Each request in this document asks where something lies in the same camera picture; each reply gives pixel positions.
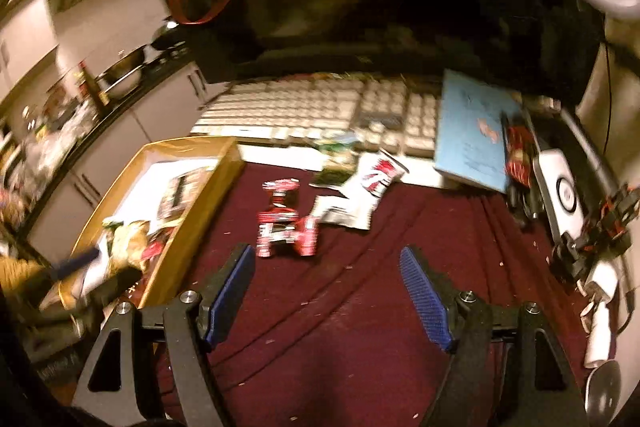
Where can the dark red table cloth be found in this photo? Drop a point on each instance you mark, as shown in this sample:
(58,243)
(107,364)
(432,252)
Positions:
(334,340)

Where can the yellow snack bag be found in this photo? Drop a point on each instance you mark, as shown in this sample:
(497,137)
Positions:
(129,244)

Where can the red figurine toy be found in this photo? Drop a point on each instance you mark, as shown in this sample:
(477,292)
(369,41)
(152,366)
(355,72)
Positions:
(519,143)

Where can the beige mechanical keyboard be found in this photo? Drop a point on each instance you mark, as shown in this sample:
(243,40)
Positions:
(398,114)

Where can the green white pea pack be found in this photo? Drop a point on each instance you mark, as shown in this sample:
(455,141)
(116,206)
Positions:
(339,159)

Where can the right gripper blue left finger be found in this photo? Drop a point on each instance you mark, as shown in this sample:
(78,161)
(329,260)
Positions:
(223,295)

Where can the white bottle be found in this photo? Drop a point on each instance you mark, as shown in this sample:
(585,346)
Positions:
(596,324)

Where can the white round-dial gadget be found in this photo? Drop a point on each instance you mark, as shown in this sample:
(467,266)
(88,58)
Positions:
(559,195)

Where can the white kitchen cabinets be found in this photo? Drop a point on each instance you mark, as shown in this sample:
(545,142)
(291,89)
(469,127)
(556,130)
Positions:
(160,108)

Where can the red candy pack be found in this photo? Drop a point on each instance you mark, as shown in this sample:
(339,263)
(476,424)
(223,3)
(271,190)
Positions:
(283,227)
(283,193)

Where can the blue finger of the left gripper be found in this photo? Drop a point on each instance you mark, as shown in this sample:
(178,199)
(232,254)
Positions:
(74,264)

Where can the black computer mouse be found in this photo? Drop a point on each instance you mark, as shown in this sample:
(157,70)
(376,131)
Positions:
(603,393)

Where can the white red snack sachet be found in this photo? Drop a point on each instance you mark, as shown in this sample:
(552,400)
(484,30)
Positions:
(360,194)

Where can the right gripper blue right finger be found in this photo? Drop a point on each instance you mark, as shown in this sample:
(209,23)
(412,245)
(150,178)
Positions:
(432,295)

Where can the white power adapter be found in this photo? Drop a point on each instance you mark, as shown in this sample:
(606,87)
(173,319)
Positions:
(601,283)

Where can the green pea snack pack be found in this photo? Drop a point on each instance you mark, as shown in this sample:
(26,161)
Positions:
(110,225)

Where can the light blue booklet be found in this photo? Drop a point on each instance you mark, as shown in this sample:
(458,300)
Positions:
(469,145)

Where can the steel bowl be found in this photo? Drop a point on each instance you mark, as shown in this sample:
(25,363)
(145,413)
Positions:
(125,74)

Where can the gold-edged white tray box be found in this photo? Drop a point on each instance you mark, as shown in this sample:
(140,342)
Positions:
(135,196)

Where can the black wok with lid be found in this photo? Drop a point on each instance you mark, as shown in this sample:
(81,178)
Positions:
(170,35)

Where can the brown biscuit pack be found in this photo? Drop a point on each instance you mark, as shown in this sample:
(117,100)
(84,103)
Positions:
(180,193)

